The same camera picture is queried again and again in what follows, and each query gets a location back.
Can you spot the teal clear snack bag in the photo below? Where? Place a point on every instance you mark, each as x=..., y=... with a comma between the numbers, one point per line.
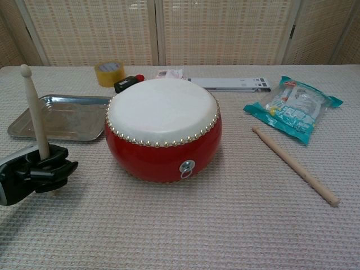
x=292, y=115

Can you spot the white woven tablecloth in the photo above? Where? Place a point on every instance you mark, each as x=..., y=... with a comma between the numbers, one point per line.
x=180, y=225

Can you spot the woven bamboo screen panel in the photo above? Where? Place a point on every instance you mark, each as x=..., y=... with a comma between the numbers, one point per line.
x=353, y=42
x=8, y=42
x=317, y=31
x=225, y=31
x=92, y=31

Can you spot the yellow packing tape roll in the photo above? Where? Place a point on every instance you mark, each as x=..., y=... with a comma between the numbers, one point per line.
x=108, y=79

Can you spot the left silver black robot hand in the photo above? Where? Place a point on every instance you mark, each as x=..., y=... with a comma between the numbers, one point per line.
x=42, y=174

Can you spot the red drum white skin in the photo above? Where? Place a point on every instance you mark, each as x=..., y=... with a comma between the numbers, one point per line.
x=163, y=112

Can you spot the wooden drumstick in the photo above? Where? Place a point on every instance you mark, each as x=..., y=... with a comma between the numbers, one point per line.
x=292, y=164
x=33, y=112

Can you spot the black and red marker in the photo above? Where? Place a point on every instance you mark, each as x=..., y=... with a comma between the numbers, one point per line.
x=123, y=83

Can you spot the pink white sachet packet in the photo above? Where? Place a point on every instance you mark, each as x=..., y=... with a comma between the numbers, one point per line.
x=168, y=73

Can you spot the stainless steel tray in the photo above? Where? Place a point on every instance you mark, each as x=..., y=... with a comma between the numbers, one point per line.
x=67, y=121

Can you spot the white flat strip black marks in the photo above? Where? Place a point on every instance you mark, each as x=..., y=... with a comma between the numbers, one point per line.
x=239, y=89
x=225, y=81

